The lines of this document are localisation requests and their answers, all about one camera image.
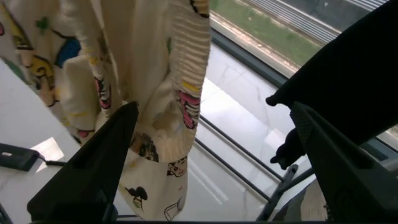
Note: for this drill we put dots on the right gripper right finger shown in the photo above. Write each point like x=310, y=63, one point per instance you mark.
x=351, y=183

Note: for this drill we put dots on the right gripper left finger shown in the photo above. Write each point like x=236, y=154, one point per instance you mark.
x=87, y=180

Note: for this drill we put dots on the black garment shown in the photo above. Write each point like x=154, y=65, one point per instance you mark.
x=348, y=71

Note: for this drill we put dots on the cream printed garment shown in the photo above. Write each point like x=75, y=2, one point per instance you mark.
x=140, y=46

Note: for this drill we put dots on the white laundry basket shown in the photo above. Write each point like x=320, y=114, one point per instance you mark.
x=311, y=202

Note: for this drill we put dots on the black clothes rack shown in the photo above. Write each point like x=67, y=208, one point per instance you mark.
x=280, y=189

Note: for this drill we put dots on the black power adapter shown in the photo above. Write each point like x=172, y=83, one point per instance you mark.
x=15, y=157

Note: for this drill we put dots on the window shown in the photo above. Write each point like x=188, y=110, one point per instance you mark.
x=248, y=57

